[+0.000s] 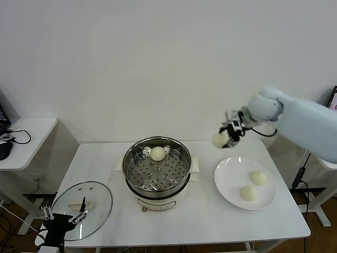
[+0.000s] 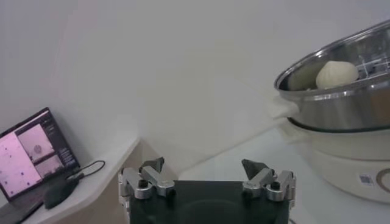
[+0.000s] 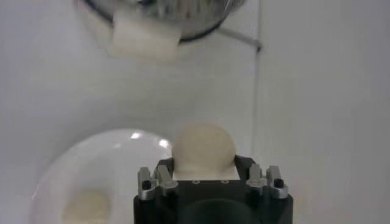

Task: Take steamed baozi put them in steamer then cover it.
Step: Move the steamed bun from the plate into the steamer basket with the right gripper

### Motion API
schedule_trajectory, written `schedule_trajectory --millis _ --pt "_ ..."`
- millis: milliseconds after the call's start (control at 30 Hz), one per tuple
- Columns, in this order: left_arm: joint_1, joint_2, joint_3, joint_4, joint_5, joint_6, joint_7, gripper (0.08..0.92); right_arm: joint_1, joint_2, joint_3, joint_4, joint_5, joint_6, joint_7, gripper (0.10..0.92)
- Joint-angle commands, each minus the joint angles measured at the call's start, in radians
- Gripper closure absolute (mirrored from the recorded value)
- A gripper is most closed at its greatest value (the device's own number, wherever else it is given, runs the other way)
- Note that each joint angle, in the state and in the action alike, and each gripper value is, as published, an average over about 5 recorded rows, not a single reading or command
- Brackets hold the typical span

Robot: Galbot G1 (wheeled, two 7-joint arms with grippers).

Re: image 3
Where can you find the white steamed baozi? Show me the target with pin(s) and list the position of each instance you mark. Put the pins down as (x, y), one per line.
(202, 146)
(86, 207)

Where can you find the stainless steel steamer basket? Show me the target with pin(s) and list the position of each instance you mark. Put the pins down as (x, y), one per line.
(195, 15)

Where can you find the white round plate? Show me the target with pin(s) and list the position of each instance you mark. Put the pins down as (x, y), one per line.
(122, 170)

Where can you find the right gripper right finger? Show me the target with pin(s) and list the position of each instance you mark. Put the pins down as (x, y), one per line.
(259, 182)

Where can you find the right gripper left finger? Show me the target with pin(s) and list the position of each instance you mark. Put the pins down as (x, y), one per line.
(164, 182)

